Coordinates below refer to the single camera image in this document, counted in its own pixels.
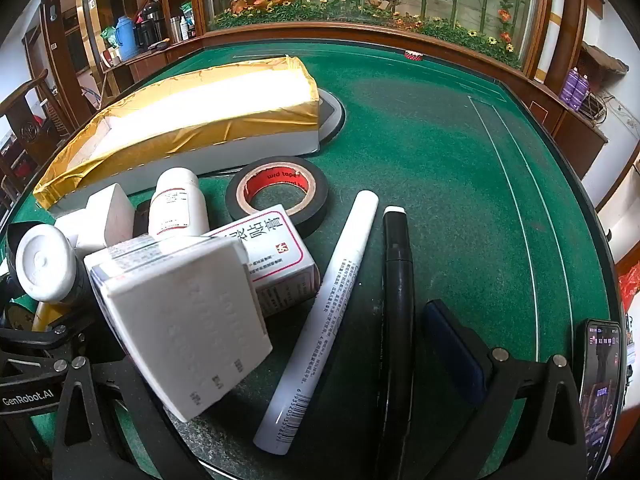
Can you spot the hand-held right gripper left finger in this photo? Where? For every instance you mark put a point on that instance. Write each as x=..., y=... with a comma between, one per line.
x=135, y=425

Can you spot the round black table hub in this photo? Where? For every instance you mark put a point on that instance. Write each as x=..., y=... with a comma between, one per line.
x=332, y=120

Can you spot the small white bottle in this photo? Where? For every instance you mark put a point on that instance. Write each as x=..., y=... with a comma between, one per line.
x=184, y=30

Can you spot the white plastic bottle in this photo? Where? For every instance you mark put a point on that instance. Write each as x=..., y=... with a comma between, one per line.
x=45, y=260

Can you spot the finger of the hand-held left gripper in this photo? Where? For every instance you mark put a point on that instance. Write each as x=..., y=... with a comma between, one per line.
x=35, y=371
x=40, y=341

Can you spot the black marker pen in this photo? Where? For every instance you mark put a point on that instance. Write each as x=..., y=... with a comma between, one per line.
x=397, y=310

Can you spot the white bottle red label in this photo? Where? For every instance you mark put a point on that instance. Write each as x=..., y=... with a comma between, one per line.
x=175, y=195

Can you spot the dark wooden chair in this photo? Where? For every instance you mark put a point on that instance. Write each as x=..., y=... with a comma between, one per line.
x=24, y=89

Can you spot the black smartphone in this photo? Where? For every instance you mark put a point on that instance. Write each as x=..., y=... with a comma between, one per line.
x=600, y=385

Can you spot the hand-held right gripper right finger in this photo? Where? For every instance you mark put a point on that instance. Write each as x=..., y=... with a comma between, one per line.
x=455, y=345

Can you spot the artificial flower planter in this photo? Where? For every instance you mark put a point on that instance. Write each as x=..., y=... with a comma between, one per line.
x=350, y=10

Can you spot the steel cup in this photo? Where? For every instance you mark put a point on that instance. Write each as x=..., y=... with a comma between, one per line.
x=175, y=30

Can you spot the black tape roll red core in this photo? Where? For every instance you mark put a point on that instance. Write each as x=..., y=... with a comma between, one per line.
x=317, y=200

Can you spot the red plastic bag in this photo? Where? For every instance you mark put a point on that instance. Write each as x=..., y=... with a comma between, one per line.
x=631, y=285

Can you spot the gold-rimmed white tray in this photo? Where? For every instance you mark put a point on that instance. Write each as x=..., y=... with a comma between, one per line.
x=200, y=100

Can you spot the white box red border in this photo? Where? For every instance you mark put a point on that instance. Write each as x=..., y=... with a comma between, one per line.
x=280, y=255

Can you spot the purple bottle pack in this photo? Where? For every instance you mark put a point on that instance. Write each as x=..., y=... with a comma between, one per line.
x=575, y=90

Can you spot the white box blue stripe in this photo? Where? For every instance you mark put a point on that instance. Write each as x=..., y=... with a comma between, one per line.
x=185, y=325

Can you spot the black thermos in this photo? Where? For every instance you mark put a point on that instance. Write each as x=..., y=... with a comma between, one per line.
x=150, y=30

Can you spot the white marker pen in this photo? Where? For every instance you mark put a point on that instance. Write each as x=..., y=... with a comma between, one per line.
x=325, y=310

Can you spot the blue thermos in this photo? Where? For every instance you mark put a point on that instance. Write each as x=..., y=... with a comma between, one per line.
x=125, y=40

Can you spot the green packet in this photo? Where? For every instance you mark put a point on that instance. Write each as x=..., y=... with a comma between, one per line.
x=187, y=10

